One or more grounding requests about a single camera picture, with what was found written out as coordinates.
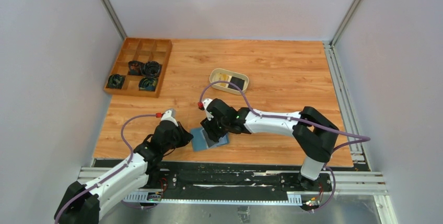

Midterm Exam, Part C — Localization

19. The blue leather card holder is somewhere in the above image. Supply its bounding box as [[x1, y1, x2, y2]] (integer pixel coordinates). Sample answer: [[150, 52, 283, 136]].
[[191, 127, 229, 152]]

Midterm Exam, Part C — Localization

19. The gold credit card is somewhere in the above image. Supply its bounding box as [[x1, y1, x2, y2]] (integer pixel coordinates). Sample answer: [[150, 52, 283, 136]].
[[214, 73, 231, 87]]

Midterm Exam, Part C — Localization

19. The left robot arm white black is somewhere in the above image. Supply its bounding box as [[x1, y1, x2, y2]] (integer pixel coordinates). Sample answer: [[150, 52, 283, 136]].
[[54, 120, 193, 223]]

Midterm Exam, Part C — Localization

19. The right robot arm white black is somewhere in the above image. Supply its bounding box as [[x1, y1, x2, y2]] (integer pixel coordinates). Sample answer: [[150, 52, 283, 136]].
[[198, 99, 339, 192]]

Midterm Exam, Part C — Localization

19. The black card in tray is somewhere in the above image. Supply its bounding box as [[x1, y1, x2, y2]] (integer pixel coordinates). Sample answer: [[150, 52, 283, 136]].
[[228, 77, 245, 90]]

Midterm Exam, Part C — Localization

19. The beige oval tray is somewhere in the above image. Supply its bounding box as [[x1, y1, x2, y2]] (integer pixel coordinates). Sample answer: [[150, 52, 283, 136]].
[[209, 68, 250, 95]]

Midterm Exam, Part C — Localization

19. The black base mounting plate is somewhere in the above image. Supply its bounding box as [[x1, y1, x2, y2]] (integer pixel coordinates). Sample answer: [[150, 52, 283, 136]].
[[142, 161, 333, 201]]

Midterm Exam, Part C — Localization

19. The rolled dark belt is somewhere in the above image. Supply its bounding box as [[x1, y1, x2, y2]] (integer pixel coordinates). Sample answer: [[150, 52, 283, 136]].
[[138, 77, 158, 91], [106, 74, 125, 89], [141, 61, 162, 78], [128, 61, 144, 76]]

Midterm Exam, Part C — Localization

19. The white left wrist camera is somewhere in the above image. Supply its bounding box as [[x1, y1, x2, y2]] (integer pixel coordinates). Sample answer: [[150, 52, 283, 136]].
[[156, 109, 178, 126]]

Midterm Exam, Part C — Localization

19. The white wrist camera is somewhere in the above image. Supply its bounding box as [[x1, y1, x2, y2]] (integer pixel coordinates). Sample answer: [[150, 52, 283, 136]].
[[156, 109, 178, 126], [197, 98, 213, 121]]

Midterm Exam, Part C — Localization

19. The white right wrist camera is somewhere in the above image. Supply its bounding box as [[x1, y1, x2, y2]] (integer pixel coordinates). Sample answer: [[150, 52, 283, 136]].
[[197, 98, 213, 121]]

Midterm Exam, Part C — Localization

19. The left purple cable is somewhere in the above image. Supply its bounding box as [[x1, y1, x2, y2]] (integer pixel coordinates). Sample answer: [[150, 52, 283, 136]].
[[54, 113, 164, 224]]

